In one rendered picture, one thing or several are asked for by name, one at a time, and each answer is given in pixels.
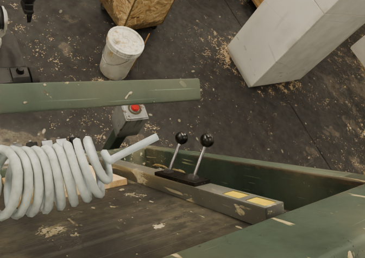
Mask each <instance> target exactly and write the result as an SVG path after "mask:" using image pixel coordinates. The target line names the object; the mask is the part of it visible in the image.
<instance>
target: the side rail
mask: <svg viewBox="0 0 365 258"><path fill-rule="evenodd" d="M174 152H175V149H174V148H166V147H158V146H154V147H147V148H146V157H147V167H150V168H154V169H158V168H161V169H165V168H168V167H169V164H170V163H171V159H172V157H173V154H174ZM199 155H200V152H194V151H190V150H182V149H179V151H178V153H177V157H176V158H175V162H174V164H173V167H172V170H174V171H178V172H183V173H187V174H193V172H194V169H195V166H196V164H197V161H198V158H199ZM197 175H198V176H199V177H203V178H208V179H210V183H212V184H215V185H219V186H224V187H228V188H231V189H234V190H239V191H243V192H247V193H251V194H255V195H258V196H262V197H266V198H270V199H274V200H278V201H281V202H283V203H284V210H288V211H292V210H295V209H298V208H300V207H303V206H305V205H309V204H311V203H314V202H317V201H319V200H322V199H325V198H328V197H331V196H333V195H336V194H339V193H341V192H344V191H347V190H350V189H352V188H355V187H358V186H361V185H363V184H365V175H364V174H356V173H349V172H341V171H333V170H328V169H321V168H313V167H305V166H297V165H289V164H285V163H277V162H269V161H261V160H253V159H246V158H238V157H233V156H225V155H218V154H210V153H204V156H203V159H202V161H201V164H200V167H199V170H198V173H197Z"/></svg>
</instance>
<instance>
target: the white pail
mask: <svg viewBox="0 0 365 258"><path fill-rule="evenodd" d="M149 35H150V33H149V34H148V36H149ZM148 36H147V38H146V40H145V42H144V41H143V39H142V37H141V36H140V35H139V34H138V33H137V32H136V31H134V30H133V29H131V28H128V27H124V26H116V27H113V28H111V29H110V30H109V32H108V34H107V37H106V45H105V47H104V48H105V49H104V52H103V54H102V59H101V62H100V65H99V67H100V71H101V72H102V74H103V75H104V76H106V77H107V78H109V79H111V80H122V79H124V78H125V77H126V76H127V74H128V72H129V71H130V69H131V70H132V68H133V66H134V65H135V62H136V60H137V58H138V57H139V56H140V55H141V53H142V52H143V50H144V44H145V43H146V41H147V39H148Z"/></svg>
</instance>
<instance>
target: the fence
mask: <svg viewBox="0 0 365 258"><path fill-rule="evenodd" d="M98 158H99V162H100V164H101V165H102V168H103V170H105V167H104V163H103V159H102V157H98ZM111 167H112V173H113V174H116V175H119V176H121V177H124V178H127V179H129V180H132V181H135V182H137V183H140V184H143V185H146V186H149V187H152V188H154V189H157V190H159V191H162V192H165V193H168V194H171V195H173V196H176V197H179V198H181V199H184V200H187V201H189V202H193V203H195V204H198V205H201V206H204V207H206V208H209V209H211V210H215V211H217V212H220V213H223V214H225V215H228V216H231V217H233V218H237V219H239V220H242V221H245V222H247V223H250V224H253V225H254V224H256V223H259V222H262V221H265V220H267V219H270V218H273V217H276V216H278V215H281V214H283V213H284V203H283V202H281V201H278V200H274V199H270V198H266V197H262V196H258V195H255V194H251V193H247V192H243V191H239V190H234V189H231V188H228V187H224V186H219V185H215V184H212V183H209V184H205V185H201V186H196V187H193V186H190V185H186V184H182V183H179V182H176V181H173V180H169V179H166V178H162V177H159V176H156V175H155V172H157V171H161V170H158V169H154V168H150V167H146V166H142V165H138V164H135V163H131V162H127V161H123V160H117V161H115V162H114V163H113V164H111ZM231 191H235V192H239V193H243V194H247V195H248V196H245V197H241V198H236V197H233V196H229V195H226V194H224V193H228V192H231ZM256 197H258V198H261V199H265V200H269V201H272V202H275V203H272V204H269V205H266V206H264V205H261V204H257V203H253V202H250V201H247V200H249V199H253V198H256Z"/></svg>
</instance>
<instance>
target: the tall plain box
mask: <svg viewBox="0 0 365 258"><path fill-rule="evenodd" d="M363 24H365V0H263V2H262V3H261V4H260V5H259V7H258V8H257V9H256V10H255V12H254V13H253V14H252V15H251V17H250V18H249V20H248V21H247V22H246V23H245V25H244V26H243V27H242V28H241V30H240V31H239V32H238V33H237V35H236V36H235V37H234V38H233V40H232V41H231V42H230V43H229V45H228V48H229V50H228V53H229V55H230V57H231V58H232V60H233V62H234V63H235V65H236V67H237V69H238V70H239V72H240V74H241V76H242V77H243V79H244V81H245V82H246V84H247V85H248V87H254V86H261V85H268V84H276V83H283V82H287V81H294V80H297V79H301V78H302V77H303V76H304V75H305V74H306V73H308V72H309V71H310V70H311V69H313V68H314V67H315V66H316V65H317V64H318V63H319V62H321V61H322V60H323V59H324V58H325V57H326V56H327V55H329V54H330V53H331V52H332V51H333V50H334V49H336V48H337V47H338V46H339V45H340V44H341V43H342V42H344V41H345V40H346V39H347V38H348V37H349V36H350V35H352V34H353V33H354V32H355V31H357V30H358V29H359V28H360V27H361V26H362V25H363Z"/></svg>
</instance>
